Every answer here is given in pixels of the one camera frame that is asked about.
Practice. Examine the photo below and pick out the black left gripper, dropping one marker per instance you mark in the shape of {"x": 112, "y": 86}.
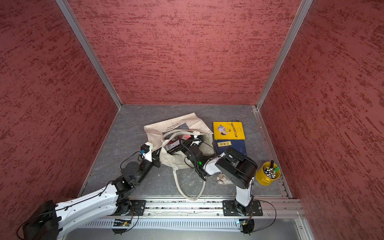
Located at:
{"x": 155, "y": 159}

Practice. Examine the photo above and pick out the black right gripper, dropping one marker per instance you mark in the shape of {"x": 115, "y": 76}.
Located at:
{"x": 186, "y": 146}

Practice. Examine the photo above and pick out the beige canvas tote bag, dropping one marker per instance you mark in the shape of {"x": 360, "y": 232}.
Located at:
{"x": 159, "y": 134}

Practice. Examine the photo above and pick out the yellow spine book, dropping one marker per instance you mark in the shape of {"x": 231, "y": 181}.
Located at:
{"x": 228, "y": 131}

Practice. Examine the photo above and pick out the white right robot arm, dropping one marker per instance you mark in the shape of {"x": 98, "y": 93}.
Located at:
{"x": 237, "y": 167}

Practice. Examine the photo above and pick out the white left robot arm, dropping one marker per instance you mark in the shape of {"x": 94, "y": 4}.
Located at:
{"x": 51, "y": 221}

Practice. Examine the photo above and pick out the Orchard black red book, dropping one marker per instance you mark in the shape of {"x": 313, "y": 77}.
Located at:
{"x": 174, "y": 145}

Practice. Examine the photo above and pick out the crumpled white cloth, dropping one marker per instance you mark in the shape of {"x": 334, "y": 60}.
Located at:
{"x": 223, "y": 180}

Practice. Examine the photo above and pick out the left circuit board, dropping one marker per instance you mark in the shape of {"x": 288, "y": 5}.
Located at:
{"x": 121, "y": 223}

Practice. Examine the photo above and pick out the circuit board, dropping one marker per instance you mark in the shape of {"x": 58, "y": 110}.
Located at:
{"x": 121, "y": 223}
{"x": 246, "y": 226}

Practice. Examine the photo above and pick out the yellow pen cup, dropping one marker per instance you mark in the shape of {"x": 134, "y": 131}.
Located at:
{"x": 268, "y": 173}

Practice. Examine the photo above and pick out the right circuit board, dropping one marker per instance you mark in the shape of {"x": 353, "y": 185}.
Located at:
{"x": 246, "y": 226}

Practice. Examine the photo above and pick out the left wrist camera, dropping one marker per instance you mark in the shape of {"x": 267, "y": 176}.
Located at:
{"x": 146, "y": 151}

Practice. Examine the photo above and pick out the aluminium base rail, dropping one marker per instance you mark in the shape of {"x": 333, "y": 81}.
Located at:
{"x": 179, "y": 219}

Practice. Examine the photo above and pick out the right aluminium corner post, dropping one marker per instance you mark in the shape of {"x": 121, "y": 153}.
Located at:
{"x": 291, "y": 35}

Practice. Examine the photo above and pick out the aluminium corner post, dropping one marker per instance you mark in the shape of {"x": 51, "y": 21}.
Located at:
{"x": 79, "y": 33}
{"x": 291, "y": 35}

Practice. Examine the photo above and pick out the left aluminium corner post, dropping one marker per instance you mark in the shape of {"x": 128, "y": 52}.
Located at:
{"x": 79, "y": 33}

